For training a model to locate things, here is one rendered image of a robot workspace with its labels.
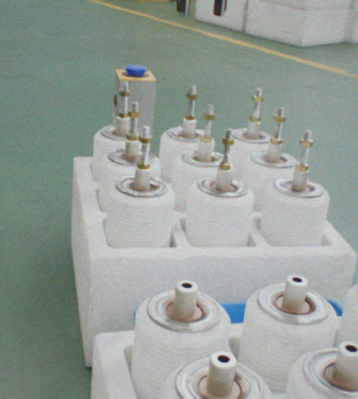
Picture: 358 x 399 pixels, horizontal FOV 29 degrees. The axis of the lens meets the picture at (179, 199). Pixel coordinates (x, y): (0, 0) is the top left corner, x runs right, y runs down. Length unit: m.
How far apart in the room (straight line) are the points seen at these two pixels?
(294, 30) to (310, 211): 2.75
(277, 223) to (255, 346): 0.33
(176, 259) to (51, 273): 0.36
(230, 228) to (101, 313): 0.22
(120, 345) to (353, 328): 0.25
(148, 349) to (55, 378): 0.35
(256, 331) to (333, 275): 0.34
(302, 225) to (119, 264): 0.27
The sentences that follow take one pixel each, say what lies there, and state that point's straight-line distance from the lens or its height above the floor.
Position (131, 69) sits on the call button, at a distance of 1.32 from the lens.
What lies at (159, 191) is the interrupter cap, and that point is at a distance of 0.96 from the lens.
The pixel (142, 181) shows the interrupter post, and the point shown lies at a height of 0.26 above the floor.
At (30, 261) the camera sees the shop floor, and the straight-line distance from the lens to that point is 1.29.
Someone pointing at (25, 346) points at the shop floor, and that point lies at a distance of 1.07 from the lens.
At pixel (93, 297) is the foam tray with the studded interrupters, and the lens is 0.96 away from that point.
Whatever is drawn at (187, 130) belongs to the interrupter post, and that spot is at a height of 0.26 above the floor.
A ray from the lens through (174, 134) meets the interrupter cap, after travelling 1.20.
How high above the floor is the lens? 0.62
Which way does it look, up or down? 23 degrees down
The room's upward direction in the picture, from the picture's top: 6 degrees clockwise
